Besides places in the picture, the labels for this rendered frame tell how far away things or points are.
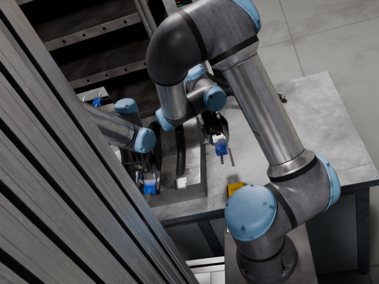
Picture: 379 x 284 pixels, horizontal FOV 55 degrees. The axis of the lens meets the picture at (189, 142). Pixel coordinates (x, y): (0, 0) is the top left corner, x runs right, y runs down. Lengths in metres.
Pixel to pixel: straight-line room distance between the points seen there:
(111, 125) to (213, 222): 0.75
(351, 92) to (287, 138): 2.28
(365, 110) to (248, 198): 2.16
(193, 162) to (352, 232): 0.76
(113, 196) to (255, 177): 1.03
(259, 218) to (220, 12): 0.42
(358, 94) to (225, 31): 2.35
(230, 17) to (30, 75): 0.47
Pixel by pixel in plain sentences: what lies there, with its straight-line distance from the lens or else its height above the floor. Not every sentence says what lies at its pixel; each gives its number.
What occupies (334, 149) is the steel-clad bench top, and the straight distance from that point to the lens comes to 1.52.
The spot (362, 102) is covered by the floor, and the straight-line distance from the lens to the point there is 2.97.
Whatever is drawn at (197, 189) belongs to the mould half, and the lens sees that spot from 1.43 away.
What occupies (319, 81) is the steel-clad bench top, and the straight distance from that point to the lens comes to 1.86.
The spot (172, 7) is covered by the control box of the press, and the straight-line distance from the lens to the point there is 1.93.
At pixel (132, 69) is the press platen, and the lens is 2.05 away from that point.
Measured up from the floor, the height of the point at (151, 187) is 0.94.
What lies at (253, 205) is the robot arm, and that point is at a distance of 0.80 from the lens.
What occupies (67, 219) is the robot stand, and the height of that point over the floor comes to 1.65.
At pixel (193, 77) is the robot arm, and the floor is 1.29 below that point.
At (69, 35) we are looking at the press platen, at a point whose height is 1.29.
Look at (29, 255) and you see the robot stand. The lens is 0.35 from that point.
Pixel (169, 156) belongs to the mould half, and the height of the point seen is 0.88.
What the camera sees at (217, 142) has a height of 0.95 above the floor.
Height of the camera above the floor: 1.90
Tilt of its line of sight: 40 degrees down
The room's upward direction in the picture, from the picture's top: 24 degrees counter-clockwise
